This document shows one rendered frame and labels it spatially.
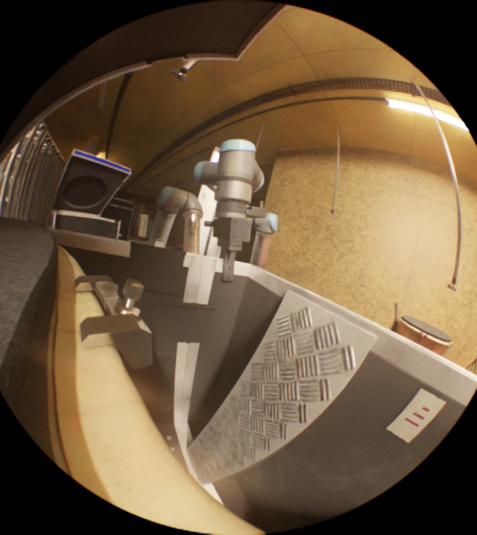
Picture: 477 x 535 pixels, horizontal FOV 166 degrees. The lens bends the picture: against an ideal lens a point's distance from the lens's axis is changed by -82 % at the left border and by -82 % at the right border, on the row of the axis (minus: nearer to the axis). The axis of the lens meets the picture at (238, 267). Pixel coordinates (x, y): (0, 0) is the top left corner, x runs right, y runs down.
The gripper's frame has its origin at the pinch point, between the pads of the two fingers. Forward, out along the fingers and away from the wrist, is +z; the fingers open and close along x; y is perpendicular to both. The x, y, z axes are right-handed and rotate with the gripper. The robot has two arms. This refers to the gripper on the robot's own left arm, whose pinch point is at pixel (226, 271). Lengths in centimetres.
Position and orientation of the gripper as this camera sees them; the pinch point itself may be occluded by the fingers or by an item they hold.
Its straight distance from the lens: 42.1
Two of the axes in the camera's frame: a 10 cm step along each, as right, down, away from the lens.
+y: -9.0, 0.1, -4.3
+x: 4.2, 2.4, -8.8
